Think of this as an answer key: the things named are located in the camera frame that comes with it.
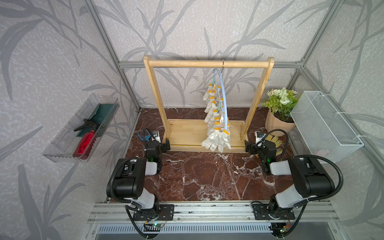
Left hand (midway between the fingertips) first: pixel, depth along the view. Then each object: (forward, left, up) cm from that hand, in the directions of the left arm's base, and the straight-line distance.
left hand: (159, 138), depth 94 cm
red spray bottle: (-20, +20, +28) cm, 39 cm away
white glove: (-11, -35, +15) cm, 40 cm away
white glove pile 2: (-11, -33, +25) cm, 42 cm away
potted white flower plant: (+10, -72, +22) cm, 76 cm away
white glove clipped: (+18, -32, +23) cm, 43 cm away
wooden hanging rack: (+8, -13, -8) cm, 17 cm away
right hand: (0, -60, 0) cm, 60 cm away
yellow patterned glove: (+1, -79, -6) cm, 79 cm away
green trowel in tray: (-8, +20, +27) cm, 34 cm away
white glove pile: (+12, -32, +19) cm, 39 cm away
